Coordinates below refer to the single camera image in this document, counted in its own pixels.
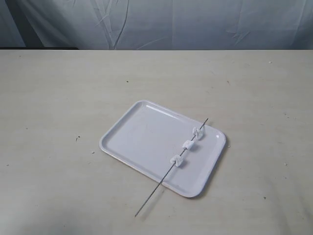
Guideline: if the white backdrop curtain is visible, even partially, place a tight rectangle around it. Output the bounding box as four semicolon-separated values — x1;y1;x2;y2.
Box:
0;0;313;50

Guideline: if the thin metal skewer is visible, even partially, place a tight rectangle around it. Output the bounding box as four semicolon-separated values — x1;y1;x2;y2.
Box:
134;118;209;217

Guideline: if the white plastic tray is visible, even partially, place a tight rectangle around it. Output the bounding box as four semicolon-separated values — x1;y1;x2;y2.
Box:
99;100;226;198

